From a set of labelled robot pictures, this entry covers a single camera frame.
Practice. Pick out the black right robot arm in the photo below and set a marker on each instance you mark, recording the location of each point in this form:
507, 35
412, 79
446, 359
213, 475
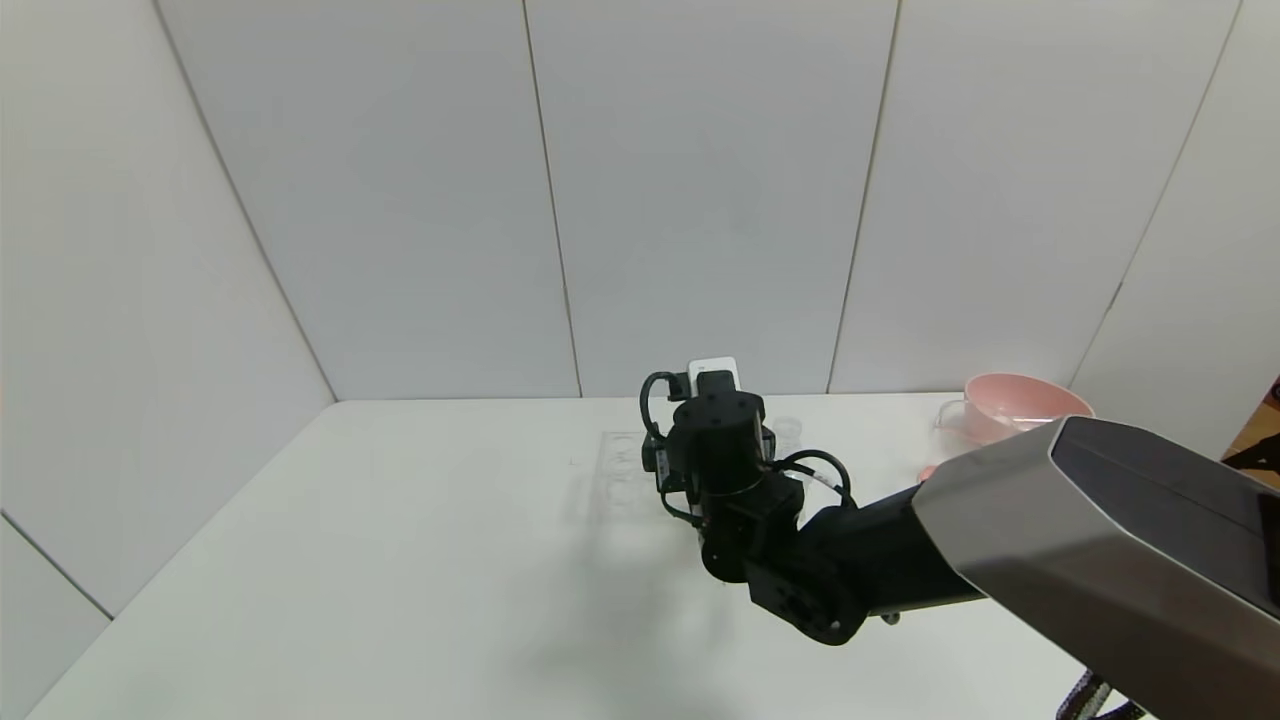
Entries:
1100, 540

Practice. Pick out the clear plastic beaker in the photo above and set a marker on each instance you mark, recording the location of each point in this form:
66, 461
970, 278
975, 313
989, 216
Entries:
950, 420

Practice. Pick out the test tube with blue pigment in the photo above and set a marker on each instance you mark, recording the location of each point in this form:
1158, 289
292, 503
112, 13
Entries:
790, 432

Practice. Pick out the black stand leg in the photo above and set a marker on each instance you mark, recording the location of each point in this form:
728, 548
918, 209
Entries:
1262, 450

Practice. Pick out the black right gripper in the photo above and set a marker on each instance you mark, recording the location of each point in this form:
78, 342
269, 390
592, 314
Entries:
715, 445

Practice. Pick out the clear acrylic test tube rack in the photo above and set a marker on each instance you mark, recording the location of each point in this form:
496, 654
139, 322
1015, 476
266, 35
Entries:
625, 460

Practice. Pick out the pink bowl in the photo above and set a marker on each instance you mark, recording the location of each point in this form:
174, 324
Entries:
1030, 395

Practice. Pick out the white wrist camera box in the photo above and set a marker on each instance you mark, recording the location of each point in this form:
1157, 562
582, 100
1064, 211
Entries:
712, 364

